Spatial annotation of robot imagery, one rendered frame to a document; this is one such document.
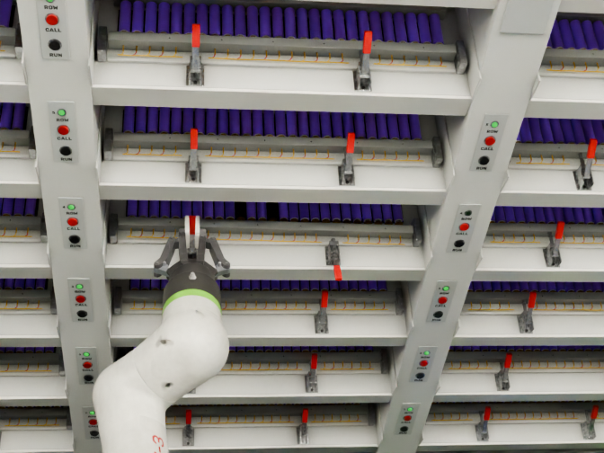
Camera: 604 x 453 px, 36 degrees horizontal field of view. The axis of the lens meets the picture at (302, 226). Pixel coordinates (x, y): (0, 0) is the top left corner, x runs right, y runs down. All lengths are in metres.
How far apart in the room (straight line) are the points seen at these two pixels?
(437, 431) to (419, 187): 0.82
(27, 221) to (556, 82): 0.97
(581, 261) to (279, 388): 0.69
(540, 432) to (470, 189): 0.88
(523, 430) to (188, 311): 1.19
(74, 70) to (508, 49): 0.67
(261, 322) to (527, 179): 0.60
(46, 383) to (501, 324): 0.97
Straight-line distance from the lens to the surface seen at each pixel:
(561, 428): 2.40
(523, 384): 2.19
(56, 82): 1.48
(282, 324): 1.91
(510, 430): 2.35
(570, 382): 2.23
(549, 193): 1.72
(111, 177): 1.61
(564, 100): 1.59
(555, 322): 2.05
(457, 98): 1.53
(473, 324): 1.99
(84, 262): 1.73
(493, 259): 1.84
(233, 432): 2.22
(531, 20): 1.48
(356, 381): 2.09
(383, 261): 1.78
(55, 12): 1.41
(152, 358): 1.37
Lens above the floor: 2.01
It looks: 43 degrees down
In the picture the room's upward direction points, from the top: 7 degrees clockwise
